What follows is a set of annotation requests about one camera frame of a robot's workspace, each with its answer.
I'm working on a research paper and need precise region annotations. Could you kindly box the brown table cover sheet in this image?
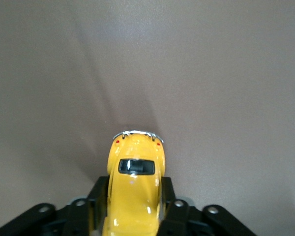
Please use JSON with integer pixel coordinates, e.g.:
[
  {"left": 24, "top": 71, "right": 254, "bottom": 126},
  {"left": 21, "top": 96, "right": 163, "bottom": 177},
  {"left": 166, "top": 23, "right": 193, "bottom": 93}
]
[{"left": 0, "top": 0, "right": 295, "bottom": 236}]

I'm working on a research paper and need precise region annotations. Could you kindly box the yellow beetle toy car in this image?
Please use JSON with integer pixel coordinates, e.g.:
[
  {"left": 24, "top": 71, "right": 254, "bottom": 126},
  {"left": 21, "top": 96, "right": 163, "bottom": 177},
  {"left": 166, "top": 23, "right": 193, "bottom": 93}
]
[{"left": 102, "top": 129, "right": 167, "bottom": 236}]

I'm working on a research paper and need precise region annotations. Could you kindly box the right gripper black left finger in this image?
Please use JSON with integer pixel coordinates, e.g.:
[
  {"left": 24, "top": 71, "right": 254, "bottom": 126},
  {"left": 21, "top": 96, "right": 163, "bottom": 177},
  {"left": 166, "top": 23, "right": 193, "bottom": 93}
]
[{"left": 0, "top": 176, "right": 109, "bottom": 236}]

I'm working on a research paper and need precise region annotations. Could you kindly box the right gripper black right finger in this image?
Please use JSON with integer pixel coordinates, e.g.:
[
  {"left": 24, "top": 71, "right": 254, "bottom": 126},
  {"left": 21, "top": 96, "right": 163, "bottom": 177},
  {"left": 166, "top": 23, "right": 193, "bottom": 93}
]
[{"left": 157, "top": 176, "right": 258, "bottom": 236}]

